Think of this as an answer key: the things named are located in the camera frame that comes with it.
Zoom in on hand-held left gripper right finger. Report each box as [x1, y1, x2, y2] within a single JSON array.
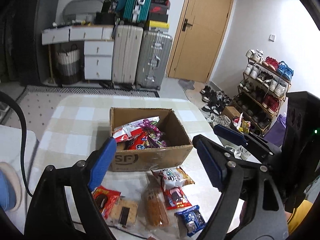
[[192, 134, 289, 240]]

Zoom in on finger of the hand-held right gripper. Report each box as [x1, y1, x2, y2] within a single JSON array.
[[214, 124, 283, 160]]

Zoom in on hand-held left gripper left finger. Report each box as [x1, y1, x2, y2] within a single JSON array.
[[24, 137, 118, 240]]

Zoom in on white and orange snack packet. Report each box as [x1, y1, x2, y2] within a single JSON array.
[[152, 167, 195, 190]]

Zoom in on red cookie packet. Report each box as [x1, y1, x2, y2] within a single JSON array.
[[93, 186, 121, 219]]

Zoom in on small red snack packet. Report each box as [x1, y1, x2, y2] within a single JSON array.
[[162, 187, 192, 210]]

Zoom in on clear square cracker packet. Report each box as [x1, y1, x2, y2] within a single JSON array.
[[106, 197, 139, 229]]

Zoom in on small blue snack packet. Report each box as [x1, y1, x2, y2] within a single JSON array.
[[174, 205, 207, 237]]

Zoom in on purple snack packet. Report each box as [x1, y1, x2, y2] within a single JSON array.
[[142, 116, 167, 148]]

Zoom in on orange biscuit stack packet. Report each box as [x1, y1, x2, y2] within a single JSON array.
[[142, 184, 170, 227]]

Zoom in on colourful snack bags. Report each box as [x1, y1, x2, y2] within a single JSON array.
[[232, 114, 250, 133]]

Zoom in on white sneakers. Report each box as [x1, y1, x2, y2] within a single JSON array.
[[225, 145, 250, 159]]

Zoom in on small brown cardboard box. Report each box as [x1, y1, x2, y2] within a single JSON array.
[[222, 106, 240, 120]]

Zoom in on purple bag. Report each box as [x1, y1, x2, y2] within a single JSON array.
[[262, 114, 287, 147]]

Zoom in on pile of shoes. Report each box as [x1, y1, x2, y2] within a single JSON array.
[[200, 85, 234, 128]]

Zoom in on wooden shoe rack with shoes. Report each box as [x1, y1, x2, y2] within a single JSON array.
[[236, 49, 292, 135]]

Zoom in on small grey floor mat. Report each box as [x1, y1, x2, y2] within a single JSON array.
[[179, 79, 195, 90]]

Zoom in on patterned floor rug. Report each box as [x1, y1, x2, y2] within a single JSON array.
[[24, 85, 160, 115]]

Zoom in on white marble side counter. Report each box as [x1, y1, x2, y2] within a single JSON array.
[[0, 125, 38, 170]]

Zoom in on woven laundry basket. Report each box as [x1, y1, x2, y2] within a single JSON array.
[[55, 44, 81, 85]]

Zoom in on silver suitcase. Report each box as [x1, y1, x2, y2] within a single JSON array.
[[136, 30, 173, 90]]

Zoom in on wooden door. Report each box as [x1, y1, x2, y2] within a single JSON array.
[[167, 0, 235, 83]]

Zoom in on white desk with drawers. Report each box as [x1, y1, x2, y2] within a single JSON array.
[[42, 25, 115, 82]]

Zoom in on white suitcase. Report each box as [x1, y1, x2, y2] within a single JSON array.
[[112, 24, 143, 85]]

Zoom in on yellow shoe box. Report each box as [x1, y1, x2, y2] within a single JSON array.
[[145, 20, 170, 30]]

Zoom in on plain black shoe box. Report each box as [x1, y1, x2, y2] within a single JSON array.
[[149, 14, 169, 22]]

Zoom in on black shoe box red logo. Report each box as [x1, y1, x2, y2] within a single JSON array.
[[149, 6, 170, 14]]

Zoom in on dark grey refrigerator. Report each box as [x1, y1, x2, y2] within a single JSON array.
[[19, 0, 62, 85]]

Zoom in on grey oval mirror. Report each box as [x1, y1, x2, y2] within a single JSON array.
[[62, 0, 103, 22]]

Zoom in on black bag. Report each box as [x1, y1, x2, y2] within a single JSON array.
[[101, 0, 118, 13]]

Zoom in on teal suitcase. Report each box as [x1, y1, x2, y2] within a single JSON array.
[[124, 0, 157, 23]]

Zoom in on black cable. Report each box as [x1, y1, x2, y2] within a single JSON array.
[[0, 91, 34, 197]]

